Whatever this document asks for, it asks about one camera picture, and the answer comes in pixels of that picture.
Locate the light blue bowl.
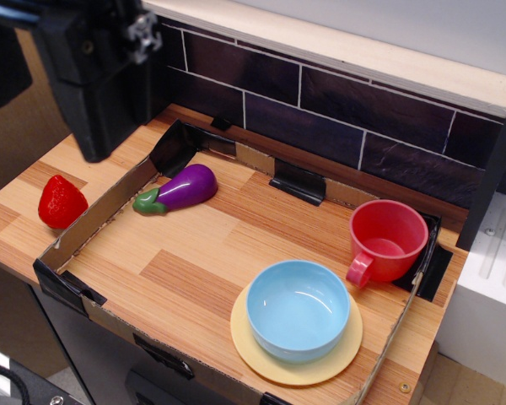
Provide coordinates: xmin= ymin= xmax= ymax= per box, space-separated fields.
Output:
xmin=245 ymin=260 xmax=351 ymax=364

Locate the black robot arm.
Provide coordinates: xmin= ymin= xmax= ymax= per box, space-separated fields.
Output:
xmin=0 ymin=1 xmax=163 ymax=163

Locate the yellow plate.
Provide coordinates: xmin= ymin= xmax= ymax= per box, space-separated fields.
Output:
xmin=230 ymin=289 xmax=363 ymax=386

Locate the purple toy eggplant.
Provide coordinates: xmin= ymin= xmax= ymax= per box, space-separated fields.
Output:
xmin=132 ymin=164 xmax=218 ymax=214

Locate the red plastic cup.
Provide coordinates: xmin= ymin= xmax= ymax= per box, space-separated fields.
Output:
xmin=346 ymin=199 xmax=429 ymax=288

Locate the red toy strawberry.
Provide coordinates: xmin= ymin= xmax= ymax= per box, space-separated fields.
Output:
xmin=38 ymin=175 xmax=89 ymax=230

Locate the wooden shelf with dark posts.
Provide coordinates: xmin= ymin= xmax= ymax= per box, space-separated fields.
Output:
xmin=146 ymin=1 xmax=506 ymax=249

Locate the cardboard tray border with tape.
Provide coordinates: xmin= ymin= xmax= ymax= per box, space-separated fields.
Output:
xmin=34 ymin=119 xmax=454 ymax=404

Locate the white side unit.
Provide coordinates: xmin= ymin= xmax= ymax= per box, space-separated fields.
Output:
xmin=436 ymin=193 xmax=506 ymax=385

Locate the black cable bottom left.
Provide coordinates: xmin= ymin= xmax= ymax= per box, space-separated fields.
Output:
xmin=0 ymin=361 xmax=30 ymax=405

